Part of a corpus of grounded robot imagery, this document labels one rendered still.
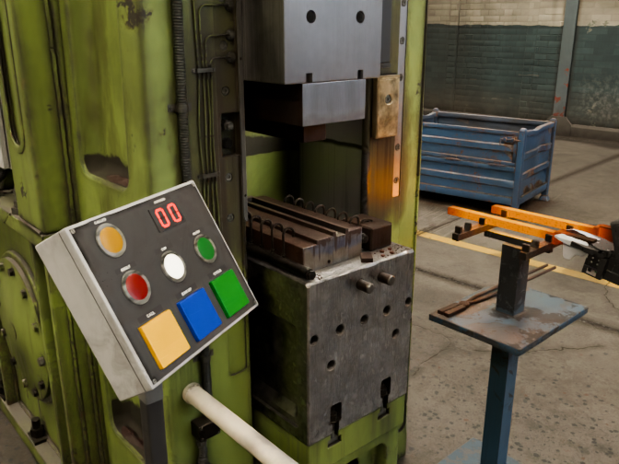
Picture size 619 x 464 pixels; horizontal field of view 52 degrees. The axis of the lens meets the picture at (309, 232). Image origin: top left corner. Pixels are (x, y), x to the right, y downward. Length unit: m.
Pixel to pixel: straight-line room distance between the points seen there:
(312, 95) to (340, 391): 0.76
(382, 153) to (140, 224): 0.93
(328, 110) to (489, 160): 3.91
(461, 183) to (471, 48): 4.91
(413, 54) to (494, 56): 8.07
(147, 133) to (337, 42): 0.47
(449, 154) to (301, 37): 4.14
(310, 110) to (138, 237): 0.55
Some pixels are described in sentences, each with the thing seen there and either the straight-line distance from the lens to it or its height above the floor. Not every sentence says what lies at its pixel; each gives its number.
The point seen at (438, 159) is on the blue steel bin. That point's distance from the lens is 5.52.
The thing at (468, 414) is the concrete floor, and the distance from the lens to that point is 2.72.
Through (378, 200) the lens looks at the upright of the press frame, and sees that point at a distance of 1.88.
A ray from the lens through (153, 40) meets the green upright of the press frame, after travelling 1.39.
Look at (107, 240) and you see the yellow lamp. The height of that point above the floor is 1.17.
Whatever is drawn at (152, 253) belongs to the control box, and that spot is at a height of 1.12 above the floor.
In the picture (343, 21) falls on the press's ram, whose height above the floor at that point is 1.49.
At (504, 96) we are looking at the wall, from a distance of 9.92.
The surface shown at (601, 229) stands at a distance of 1.94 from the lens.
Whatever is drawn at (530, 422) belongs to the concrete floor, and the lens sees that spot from 2.75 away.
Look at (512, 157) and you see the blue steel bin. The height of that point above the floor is 0.49.
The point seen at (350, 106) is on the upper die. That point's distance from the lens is 1.54.
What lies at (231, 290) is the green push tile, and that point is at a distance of 1.21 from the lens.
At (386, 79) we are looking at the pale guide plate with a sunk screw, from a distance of 1.80.
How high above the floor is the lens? 1.49
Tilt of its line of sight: 18 degrees down
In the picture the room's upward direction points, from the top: straight up
